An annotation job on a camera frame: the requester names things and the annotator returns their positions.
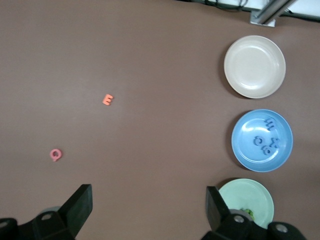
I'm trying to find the orange foam letter E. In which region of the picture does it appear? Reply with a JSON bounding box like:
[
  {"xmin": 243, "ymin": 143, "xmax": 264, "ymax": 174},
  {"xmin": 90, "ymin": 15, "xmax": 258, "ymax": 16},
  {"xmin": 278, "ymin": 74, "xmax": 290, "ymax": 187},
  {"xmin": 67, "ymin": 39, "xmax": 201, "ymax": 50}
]
[{"xmin": 101, "ymin": 93, "xmax": 115, "ymax": 107}]

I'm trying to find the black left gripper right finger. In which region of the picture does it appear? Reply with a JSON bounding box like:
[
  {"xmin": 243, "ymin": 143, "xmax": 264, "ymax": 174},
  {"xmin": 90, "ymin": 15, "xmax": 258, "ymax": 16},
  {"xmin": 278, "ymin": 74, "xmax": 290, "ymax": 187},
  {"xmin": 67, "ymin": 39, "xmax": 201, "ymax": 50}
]
[{"xmin": 204, "ymin": 185, "xmax": 308, "ymax": 240}]

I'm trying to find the green foam letter q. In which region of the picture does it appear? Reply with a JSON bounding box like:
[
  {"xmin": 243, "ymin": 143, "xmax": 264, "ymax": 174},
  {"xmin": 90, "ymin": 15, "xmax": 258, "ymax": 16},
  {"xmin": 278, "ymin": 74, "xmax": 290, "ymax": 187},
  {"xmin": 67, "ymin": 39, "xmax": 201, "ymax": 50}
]
[{"xmin": 240, "ymin": 208, "xmax": 255, "ymax": 221}]

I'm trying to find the pink foam letter G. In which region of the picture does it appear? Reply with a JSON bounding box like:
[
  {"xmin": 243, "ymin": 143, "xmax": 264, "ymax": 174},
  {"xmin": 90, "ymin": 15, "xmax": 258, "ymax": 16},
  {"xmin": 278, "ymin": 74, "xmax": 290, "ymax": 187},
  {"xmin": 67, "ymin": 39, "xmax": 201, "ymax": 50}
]
[{"xmin": 49, "ymin": 148, "xmax": 64, "ymax": 163}]

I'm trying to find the beige plate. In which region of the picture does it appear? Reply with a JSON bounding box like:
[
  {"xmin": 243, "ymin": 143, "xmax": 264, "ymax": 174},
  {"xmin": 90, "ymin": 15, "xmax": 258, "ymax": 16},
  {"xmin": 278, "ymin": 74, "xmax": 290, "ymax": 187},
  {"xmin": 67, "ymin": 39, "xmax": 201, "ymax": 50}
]
[{"xmin": 223, "ymin": 34, "xmax": 287, "ymax": 99}]

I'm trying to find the blue foam letter E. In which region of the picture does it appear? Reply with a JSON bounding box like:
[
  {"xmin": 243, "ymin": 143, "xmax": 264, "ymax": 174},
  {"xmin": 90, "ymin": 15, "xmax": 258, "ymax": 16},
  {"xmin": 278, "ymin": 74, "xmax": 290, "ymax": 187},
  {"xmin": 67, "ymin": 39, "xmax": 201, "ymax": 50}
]
[{"xmin": 263, "ymin": 117, "xmax": 277, "ymax": 133}]

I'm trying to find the blue plate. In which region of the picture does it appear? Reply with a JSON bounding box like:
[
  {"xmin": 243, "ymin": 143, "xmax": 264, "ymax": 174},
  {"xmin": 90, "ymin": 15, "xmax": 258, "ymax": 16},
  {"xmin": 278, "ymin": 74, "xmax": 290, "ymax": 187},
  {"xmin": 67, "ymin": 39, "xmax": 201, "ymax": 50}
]
[{"xmin": 230, "ymin": 108, "xmax": 294, "ymax": 174}]

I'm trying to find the black cable bundle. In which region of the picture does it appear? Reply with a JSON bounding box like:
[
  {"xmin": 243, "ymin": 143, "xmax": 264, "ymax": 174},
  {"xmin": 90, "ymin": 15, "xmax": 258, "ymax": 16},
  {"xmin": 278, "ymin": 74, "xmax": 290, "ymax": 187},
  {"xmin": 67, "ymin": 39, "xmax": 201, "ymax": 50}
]
[{"xmin": 204, "ymin": 0, "xmax": 248, "ymax": 7}]

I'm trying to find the blue foam letter X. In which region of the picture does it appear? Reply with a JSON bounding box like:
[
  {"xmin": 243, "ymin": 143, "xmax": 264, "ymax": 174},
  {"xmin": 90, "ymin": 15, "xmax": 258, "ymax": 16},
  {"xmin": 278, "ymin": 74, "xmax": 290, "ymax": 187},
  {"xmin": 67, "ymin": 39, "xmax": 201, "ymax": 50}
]
[{"xmin": 269, "ymin": 136, "xmax": 281, "ymax": 149}]

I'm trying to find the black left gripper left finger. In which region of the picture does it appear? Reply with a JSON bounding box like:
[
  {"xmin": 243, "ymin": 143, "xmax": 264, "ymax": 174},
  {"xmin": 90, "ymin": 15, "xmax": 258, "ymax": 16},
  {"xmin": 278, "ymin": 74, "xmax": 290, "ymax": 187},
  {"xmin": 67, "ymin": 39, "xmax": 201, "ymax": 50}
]
[{"xmin": 0, "ymin": 183, "xmax": 94, "ymax": 240}]

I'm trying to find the pale green plate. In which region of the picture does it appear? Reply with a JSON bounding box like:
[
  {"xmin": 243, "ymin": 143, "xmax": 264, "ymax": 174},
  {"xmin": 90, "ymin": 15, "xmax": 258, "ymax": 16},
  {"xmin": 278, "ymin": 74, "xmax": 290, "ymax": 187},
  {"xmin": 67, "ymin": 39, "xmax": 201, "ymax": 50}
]
[{"xmin": 217, "ymin": 177, "xmax": 275, "ymax": 230}]

